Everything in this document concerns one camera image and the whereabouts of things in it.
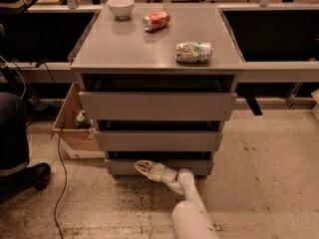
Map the grey drawer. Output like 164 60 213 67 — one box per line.
95 120 222 151
79 74 236 121
106 151 214 176

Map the white ceramic bowl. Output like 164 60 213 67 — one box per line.
107 0 135 19

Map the cardboard box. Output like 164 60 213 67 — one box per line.
52 82 105 159

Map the grey bottom drawer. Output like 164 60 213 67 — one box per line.
106 151 214 176

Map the grey top drawer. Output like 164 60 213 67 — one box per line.
79 74 236 121

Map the black floor cable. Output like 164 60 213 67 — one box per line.
53 122 69 239

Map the orange soda can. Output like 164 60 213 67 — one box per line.
143 10 170 32

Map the black shoe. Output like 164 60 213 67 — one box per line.
0 162 51 204

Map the grey middle drawer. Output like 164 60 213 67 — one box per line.
95 120 222 151

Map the green bottle in box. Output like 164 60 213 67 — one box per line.
75 110 91 129

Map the green white soda can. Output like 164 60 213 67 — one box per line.
175 42 212 63

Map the grey drawer cabinet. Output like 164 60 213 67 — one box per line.
70 2 246 179

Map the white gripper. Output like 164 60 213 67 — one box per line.
135 160 181 194

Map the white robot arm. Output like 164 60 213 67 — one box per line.
135 160 219 239

